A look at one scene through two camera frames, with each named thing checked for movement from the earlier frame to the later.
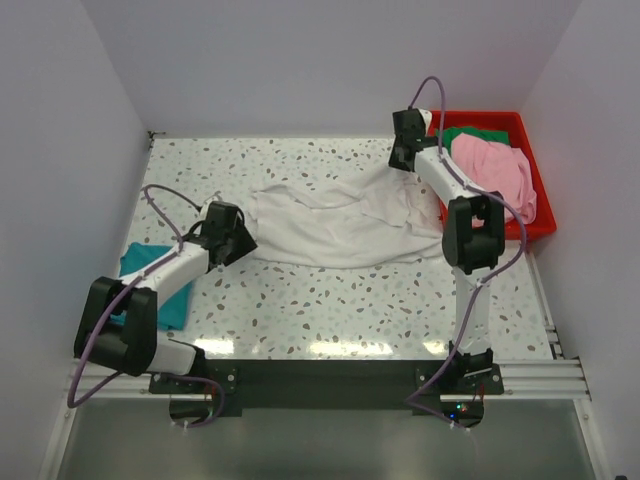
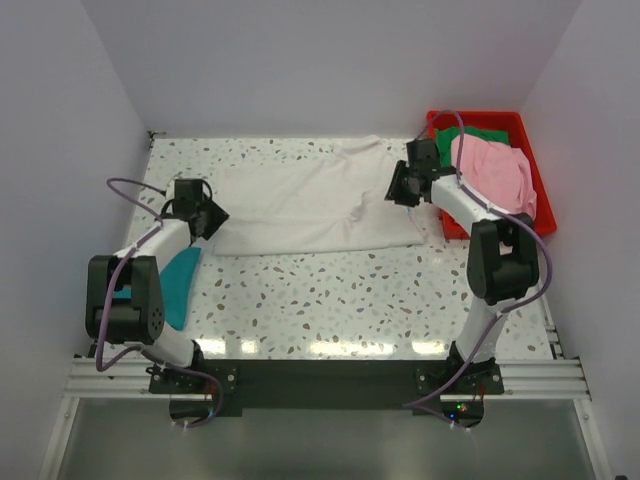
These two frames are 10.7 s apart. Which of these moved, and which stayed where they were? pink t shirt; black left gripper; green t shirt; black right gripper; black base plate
Moved: black right gripper; black left gripper
Stayed: black base plate; green t shirt; pink t shirt
